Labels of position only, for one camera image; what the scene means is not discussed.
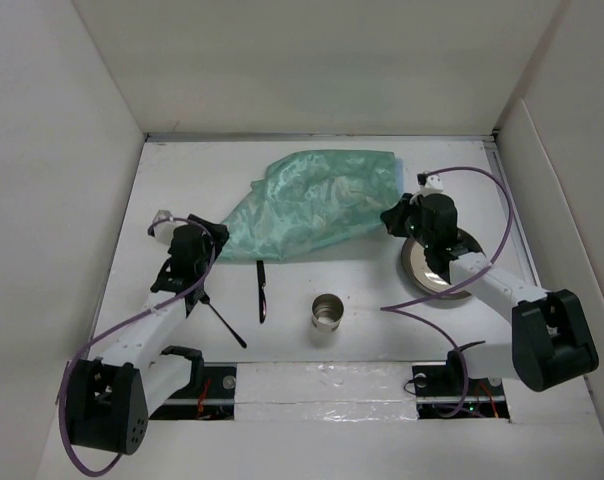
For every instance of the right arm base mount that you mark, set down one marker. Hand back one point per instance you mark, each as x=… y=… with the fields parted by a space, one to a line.
x=437 y=394

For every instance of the dark metal fork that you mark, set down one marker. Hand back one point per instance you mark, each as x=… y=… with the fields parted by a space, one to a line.
x=205 y=299

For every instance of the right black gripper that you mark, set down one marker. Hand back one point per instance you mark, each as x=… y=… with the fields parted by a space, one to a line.
x=394 y=216

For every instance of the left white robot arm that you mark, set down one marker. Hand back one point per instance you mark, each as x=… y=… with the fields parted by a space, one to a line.
x=107 y=400

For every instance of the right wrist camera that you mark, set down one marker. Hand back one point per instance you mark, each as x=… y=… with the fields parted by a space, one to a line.
x=429 y=183

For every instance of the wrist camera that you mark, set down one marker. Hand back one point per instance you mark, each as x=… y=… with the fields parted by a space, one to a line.
x=162 y=227
x=429 y=183

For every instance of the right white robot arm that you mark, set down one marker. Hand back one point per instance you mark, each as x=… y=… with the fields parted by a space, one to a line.
x=551 y=342

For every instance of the stainless steel cup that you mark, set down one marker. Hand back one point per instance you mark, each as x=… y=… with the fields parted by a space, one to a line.
x=327 y=311

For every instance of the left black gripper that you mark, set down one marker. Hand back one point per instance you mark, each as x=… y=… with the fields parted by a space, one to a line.
x=216 y=230

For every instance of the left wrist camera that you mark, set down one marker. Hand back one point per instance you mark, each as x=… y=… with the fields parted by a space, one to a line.
x=162 y=227

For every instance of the green patterned cloth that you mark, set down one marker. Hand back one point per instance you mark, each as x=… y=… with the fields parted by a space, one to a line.
x=310 y=200

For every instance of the stainless steel plate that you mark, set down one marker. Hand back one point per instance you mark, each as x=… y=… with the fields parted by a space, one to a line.
x=414 y=265

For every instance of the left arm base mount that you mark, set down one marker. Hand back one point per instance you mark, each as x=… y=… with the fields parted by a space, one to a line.
x=213 y=400

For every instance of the black table knife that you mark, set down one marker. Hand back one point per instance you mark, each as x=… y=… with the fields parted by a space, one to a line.
x=262 y=300

